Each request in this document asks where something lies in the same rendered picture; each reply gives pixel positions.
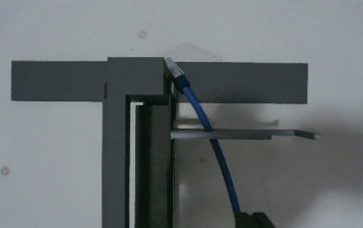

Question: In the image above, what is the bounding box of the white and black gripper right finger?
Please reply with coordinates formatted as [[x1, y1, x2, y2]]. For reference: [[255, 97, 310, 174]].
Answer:
[[250, 212, 276, 228]]

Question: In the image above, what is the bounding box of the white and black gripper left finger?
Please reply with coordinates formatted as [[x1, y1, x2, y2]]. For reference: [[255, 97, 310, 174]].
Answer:
[[235, 212, 259, 228]]

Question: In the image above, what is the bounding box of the blue network cable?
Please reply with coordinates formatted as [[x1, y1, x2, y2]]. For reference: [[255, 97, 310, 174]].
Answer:
[[182, 87, 240, 219]]

